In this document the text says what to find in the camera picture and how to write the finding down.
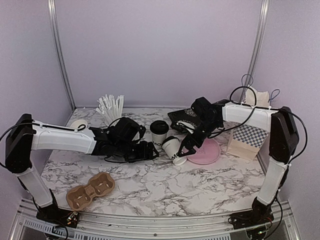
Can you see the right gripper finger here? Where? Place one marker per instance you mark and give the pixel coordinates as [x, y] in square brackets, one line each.
[186, 147]
[184, 152]

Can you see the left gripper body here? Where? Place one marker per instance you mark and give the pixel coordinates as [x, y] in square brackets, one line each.
[130, 153]

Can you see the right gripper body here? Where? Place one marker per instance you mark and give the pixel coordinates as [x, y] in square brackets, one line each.
[208, 128]

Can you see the white paper cup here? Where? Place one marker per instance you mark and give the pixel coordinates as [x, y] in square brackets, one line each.
[172, 152]
[158, 139]

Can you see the pink plate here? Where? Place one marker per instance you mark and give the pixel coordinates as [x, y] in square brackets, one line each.
[207, 154]

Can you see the checkered paper bag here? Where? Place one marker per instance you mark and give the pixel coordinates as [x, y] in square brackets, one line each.
[245, 141]

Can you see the brown cardboard cup carrier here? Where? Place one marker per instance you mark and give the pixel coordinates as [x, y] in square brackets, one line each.
[79, 197]

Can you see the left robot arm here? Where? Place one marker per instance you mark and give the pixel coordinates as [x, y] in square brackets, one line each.
[28, 135]

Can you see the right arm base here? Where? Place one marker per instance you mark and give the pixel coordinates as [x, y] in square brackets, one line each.
[249, 218]

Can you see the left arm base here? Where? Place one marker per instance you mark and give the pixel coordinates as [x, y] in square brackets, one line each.
[56, 215]

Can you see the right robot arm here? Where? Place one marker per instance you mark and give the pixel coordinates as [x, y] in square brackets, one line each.
[278, 123]

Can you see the black patterned square plate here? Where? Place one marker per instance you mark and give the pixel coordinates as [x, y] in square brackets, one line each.
[187, 116]

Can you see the bundle of white wrapped straws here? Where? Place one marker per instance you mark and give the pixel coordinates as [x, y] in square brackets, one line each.
[110, 108]

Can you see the stack of white paper cups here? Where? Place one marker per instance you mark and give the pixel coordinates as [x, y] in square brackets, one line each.
[78, 123]

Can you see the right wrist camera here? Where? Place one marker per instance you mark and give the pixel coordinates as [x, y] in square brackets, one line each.
[182, 126]

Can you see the right aluminium post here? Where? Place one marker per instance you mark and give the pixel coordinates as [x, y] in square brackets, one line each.
[259, 37]

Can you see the aluminium post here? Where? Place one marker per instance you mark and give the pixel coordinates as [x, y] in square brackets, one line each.
[259, 37]
[59, 52]

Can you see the aluminium front rail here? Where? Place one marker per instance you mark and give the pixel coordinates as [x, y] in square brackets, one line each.
[100, 226]

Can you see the left aluminium post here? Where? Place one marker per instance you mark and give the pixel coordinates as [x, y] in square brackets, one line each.
[59, 52]

